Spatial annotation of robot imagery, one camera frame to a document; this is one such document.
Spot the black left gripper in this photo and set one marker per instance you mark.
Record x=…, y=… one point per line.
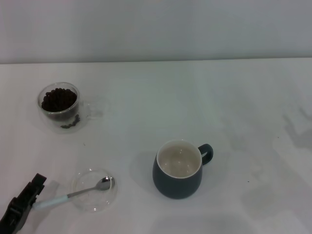
x=14, y=214

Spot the clear round glass saucer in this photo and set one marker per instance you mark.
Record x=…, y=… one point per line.
x=95, y=203

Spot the dark teal ceramic mug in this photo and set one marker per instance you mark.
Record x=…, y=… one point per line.
x=175, y=185

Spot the dark coffee beans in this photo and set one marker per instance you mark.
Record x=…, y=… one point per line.
x=58, y=100

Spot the clear double-wall glass cup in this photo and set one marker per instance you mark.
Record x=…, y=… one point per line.
x=54, y=123

